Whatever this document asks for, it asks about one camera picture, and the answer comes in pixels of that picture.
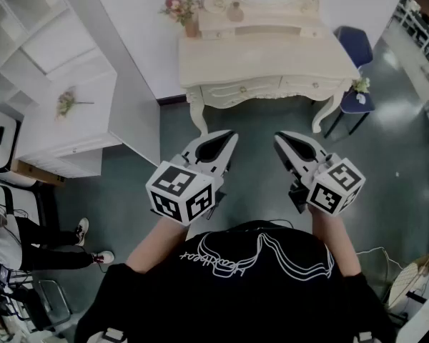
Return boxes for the small bottle with cork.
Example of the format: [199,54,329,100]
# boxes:
[227,1,245,21]

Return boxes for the person's right forearm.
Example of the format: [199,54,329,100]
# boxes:
[309,205,362,278]

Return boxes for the loose pink flower bunch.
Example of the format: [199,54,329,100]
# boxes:
[55,89,95,120]

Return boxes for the person's left forearm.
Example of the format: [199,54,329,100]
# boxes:
[124,214,191,274]

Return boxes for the blue chair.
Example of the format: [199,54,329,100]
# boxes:
[323,26,376,139]

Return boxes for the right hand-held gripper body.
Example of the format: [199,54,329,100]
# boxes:
[288,154,366,217]

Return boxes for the pink flower bouquet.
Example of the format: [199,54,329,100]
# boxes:
[159,0,203,26]

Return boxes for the cardboard box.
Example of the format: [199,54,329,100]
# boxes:
[10,159,67,189]

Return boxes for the grey shoulder strap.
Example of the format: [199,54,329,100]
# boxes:
[92,328,128,343]

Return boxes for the cream carved dressing table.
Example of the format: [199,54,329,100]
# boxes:
[177,0,362,135]

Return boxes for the person's black printed t-shirt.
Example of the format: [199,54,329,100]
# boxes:
[74,219,400,343]

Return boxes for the white round mesh panel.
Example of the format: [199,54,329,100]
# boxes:
[388,252,429,310]

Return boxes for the white black-trimmed appliance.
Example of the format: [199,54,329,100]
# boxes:
[0,109,23,173]
[0,177,44,228]

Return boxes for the brown flower vase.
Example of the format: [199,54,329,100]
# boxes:
[184,19,200,38]

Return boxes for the small green flower sprig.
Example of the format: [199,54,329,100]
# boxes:
[352,76,372,94]

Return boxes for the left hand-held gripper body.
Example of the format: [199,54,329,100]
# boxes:
[145,150,230,227]

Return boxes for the white cubby shelf unit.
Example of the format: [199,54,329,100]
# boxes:
[0,0,107,110]

